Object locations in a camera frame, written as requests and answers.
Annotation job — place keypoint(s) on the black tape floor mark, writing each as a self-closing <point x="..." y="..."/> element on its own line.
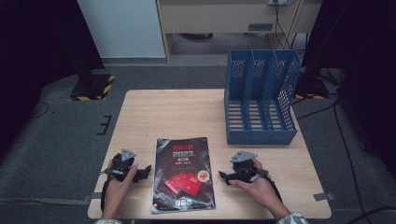
<point x="105" y="125"/>

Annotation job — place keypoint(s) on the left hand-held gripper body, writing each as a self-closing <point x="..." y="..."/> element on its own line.
<point x="120" y="165"/>

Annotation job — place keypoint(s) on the blue plastic file rack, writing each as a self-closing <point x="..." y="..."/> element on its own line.
<point x="260" y="137"/>

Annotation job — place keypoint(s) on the white panel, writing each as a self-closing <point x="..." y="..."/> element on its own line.
<point x="121" y="28"/>

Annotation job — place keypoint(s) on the white power strip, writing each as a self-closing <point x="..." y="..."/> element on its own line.
<point x="280" y="2"/>

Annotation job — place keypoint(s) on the striped black stand base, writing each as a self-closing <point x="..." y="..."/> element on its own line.
<point x="311" y="90"/>
<point x="93" y="88"/>

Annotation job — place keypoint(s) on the person's right hand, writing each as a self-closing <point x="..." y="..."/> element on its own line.
<point x="264" y="193"/>

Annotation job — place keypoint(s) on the beige wooden desk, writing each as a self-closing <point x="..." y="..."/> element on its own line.
<point x="218" y="18"/>

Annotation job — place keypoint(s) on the person's left hand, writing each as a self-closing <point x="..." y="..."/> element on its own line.
<point x="116" y="194"/>

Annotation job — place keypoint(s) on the grey tape piece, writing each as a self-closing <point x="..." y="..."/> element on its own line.
<point x="323" y="196"/>
<point x="97" y="195"/>

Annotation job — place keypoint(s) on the black magazine with red print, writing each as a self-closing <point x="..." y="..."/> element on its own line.
<point x="183" y="174"/>

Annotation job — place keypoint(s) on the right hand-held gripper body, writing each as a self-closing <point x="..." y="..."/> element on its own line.
<point x="244" y="171"/>

